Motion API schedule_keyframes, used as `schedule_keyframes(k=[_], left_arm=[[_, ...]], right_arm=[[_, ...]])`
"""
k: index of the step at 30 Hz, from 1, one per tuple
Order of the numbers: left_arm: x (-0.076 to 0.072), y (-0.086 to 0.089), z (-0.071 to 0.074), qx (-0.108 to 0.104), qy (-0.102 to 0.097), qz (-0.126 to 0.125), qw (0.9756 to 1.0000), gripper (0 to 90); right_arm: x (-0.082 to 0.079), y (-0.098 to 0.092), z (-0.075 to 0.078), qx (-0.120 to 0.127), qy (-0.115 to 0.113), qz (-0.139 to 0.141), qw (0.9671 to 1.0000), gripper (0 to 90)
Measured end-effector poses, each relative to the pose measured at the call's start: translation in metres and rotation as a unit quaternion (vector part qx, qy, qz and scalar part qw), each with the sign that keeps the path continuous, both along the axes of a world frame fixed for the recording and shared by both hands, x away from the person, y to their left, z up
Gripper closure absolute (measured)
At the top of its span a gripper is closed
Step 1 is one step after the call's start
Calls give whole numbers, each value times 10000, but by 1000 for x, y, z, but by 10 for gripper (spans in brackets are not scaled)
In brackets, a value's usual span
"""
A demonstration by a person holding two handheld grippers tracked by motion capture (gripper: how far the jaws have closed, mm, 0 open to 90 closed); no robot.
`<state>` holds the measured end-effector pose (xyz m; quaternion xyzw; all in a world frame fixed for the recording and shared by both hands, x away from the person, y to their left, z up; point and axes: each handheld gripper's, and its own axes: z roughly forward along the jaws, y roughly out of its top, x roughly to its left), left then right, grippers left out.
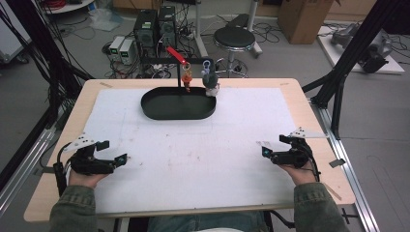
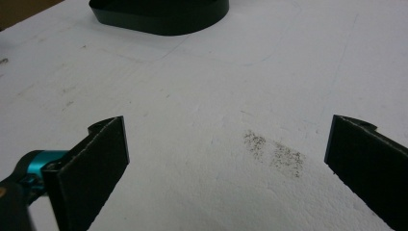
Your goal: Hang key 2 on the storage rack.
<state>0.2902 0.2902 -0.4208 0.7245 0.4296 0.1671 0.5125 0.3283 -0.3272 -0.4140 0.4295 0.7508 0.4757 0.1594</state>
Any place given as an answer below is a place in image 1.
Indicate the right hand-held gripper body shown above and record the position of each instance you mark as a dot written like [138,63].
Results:
[291,158]

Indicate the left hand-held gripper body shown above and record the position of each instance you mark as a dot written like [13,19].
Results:
[93,166]

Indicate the black hanger stand with tray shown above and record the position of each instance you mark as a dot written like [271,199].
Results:
[177,106]

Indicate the grey plush toy purple bow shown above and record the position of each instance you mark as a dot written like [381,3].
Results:
[210,80]

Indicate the person's left hand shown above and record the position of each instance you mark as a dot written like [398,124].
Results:
[83,180]

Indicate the person's right hand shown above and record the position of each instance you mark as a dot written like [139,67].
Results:
[303,175]

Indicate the wooden table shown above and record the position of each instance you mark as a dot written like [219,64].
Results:
[309,112]

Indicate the white table mat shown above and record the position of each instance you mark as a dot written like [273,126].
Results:
[193,161]

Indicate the person's legs in jeans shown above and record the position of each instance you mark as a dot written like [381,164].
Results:
[206,222]

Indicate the grey bench power supply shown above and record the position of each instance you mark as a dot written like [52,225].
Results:
[126,51]
[116,46]

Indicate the white board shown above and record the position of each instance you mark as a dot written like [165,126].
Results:
[328,48]

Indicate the black round stool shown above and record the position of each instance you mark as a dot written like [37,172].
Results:
[233,38]

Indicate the large cardboard box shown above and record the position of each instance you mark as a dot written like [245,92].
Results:
[303,21]

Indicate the grey and black device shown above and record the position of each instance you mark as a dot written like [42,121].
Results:
[374,54]

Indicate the black computer tower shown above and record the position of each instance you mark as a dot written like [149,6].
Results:
[167,25]
[145,29]

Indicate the clear plastic bag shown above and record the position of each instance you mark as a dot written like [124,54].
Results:
[104,19]

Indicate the white round table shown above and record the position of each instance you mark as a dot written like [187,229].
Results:
[71,7]

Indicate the aluminium rail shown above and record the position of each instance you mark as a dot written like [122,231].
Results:
[22,170]
[351,180]

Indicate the black metal frame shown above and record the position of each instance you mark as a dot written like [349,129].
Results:
[48,71]
[351,51]

